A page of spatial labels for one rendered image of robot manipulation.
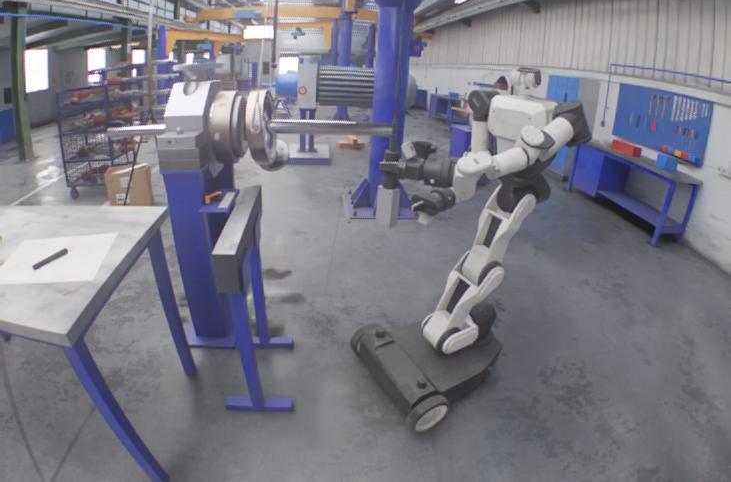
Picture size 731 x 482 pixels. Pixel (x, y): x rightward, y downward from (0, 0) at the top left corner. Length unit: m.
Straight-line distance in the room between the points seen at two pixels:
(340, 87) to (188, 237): 3.93
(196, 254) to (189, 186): 0.34
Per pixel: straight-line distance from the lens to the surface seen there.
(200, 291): 1.85
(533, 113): 1.35
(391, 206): 1.08
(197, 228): 1.66
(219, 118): 1.67
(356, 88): 5.20
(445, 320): 1.59
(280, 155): 2.05
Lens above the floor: 1.37
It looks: 22 degrees down
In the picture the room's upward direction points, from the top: 4 degrees clockwise
